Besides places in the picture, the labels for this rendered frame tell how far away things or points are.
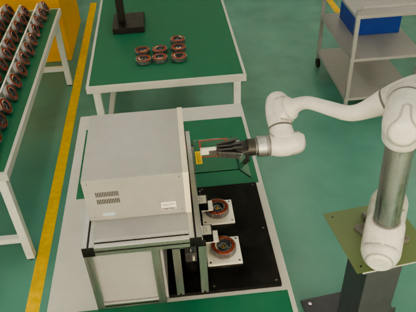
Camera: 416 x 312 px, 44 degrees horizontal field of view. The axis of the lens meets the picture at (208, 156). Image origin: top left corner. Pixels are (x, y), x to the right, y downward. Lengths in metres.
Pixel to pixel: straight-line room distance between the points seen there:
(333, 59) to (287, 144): 2.94
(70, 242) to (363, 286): 1.39
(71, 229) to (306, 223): 1.65
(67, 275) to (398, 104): 1.52
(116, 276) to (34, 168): 2.29
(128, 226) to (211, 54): 2.13
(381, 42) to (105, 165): 3.13
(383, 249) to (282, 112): 0.68
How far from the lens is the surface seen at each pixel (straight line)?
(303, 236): 3.45
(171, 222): 1.97
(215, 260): 2.27
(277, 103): 2.23
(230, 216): 2.45
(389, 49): 4.50
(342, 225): 2.50
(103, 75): 3.72
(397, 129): 1.77
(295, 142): 2.18
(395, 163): 1.92
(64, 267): 2.41
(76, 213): 2.63
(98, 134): 2.12
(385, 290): 2.70
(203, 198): 2.41
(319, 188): 3.80
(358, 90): 4.59
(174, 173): 1.87
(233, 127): 3.06
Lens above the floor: 2.52
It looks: 38 degrees down
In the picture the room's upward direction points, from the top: 3 degrees counter-clockwise
